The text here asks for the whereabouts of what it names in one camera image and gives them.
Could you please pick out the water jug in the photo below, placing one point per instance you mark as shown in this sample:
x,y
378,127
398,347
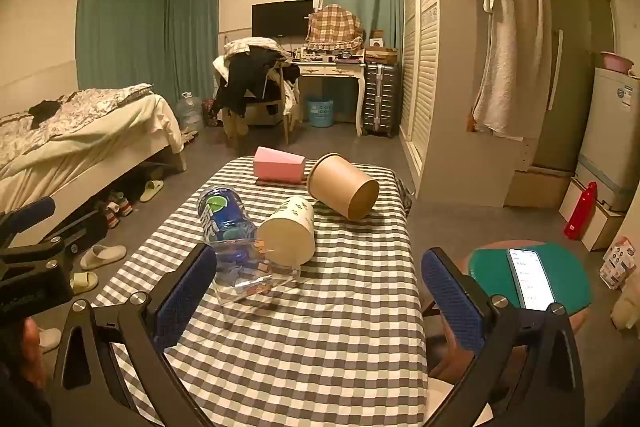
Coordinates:
x,y
190,112

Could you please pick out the plaid cloth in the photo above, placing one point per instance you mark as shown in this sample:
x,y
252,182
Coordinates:
x,y
334,27

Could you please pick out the yellow slipper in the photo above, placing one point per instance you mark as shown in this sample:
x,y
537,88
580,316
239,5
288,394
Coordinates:
x,y
84,281

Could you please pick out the green mat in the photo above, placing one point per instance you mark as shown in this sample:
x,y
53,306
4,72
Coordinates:
x,y
575,277

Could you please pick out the sneakers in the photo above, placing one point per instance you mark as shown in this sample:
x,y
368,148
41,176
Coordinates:
x,y
116,209

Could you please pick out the blue basket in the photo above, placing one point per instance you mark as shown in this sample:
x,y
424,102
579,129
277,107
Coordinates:
x,y
320,112

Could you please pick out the wooden chair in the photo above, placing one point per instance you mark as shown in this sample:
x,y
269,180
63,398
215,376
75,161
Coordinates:
x,y
287,107

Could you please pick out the printed carton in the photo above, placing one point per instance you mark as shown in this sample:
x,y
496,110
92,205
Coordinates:
x,y
620,262

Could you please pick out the clear plastic cup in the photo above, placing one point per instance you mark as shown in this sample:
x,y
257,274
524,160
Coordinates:
x,y
255,282

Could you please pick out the white box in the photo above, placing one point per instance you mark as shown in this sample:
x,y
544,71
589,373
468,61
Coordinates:
x,y
602,222

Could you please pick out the black cloth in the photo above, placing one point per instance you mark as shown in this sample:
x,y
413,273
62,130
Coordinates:
x,y
45,112

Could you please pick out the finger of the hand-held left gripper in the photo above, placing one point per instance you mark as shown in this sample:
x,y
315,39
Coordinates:
x,y
35,209
82,227

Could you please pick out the white towel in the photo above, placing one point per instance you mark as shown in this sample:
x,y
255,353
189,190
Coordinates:
x,y
510,57

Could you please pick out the floral quilt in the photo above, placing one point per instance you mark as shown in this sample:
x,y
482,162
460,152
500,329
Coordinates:
x,y
85,104

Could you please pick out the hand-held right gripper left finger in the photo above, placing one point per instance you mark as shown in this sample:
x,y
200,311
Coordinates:
x,y
186,294

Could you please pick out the white wardrobe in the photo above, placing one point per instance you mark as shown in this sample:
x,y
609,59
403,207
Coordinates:
x,y
425,82

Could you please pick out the white desk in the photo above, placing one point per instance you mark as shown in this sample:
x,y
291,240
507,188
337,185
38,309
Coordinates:
x,y
330,69

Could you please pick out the white fridge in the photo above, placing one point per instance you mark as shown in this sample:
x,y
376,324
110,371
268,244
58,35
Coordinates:
x,y
607,137

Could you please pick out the white paper cup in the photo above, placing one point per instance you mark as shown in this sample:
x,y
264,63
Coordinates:
x,y
287,237

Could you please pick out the door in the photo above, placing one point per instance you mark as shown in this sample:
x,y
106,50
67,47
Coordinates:
x,y
570,57

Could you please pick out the pink box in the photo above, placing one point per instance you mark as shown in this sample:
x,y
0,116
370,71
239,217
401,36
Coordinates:
x,y
277,166

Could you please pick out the green slippers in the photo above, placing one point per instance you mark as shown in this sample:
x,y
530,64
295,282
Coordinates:
x,y
151,191

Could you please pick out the dark suitcase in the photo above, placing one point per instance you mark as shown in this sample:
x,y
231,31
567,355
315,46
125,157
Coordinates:
x,y
380,99

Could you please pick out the white slipper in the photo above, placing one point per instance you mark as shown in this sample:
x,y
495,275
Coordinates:
x,y
49,338
102,256

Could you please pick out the bed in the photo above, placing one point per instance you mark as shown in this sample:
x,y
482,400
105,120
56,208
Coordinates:
x,y
115,142

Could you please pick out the cardboard box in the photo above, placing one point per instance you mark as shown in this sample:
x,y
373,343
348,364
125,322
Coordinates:
x,y
381,55

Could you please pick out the smartphone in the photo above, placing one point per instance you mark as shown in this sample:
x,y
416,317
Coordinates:
x,y
531,279

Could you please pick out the pink basin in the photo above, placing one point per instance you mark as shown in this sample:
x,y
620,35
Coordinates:
x,y
617,62

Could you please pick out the brown paper cup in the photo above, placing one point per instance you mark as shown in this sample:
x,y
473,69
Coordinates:
x,y
340,187

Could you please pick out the round stool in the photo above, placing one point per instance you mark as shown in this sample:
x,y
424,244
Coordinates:
x,y
575,317

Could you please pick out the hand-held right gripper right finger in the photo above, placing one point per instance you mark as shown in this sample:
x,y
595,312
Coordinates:
x,y
452,292

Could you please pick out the red bottle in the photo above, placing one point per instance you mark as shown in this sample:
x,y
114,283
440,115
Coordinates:
x,y
580,212

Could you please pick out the pile of clothes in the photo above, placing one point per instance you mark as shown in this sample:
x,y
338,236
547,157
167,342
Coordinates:
x,y
250,72

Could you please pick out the black monitor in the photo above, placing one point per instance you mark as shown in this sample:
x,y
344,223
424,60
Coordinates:
x,y
280,18

